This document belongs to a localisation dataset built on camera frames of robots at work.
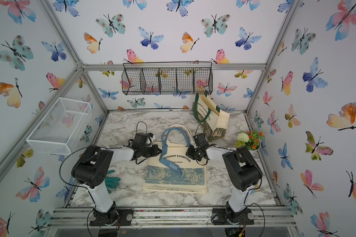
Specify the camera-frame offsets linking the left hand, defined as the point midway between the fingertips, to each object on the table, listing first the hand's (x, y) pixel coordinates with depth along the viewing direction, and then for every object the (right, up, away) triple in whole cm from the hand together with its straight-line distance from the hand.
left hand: (163, 149), depth 97 cm
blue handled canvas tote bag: (+6, -11, -9) cm, 16 cm away
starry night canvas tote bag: (+10, +8, +9) cm, 15 cm away
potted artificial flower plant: (+53, +7, -11) cm, 55 cm away
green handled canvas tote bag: (+31, +18, -6) cm, 37 cm away
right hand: (+16, -1, -2) cm, 16 cm away
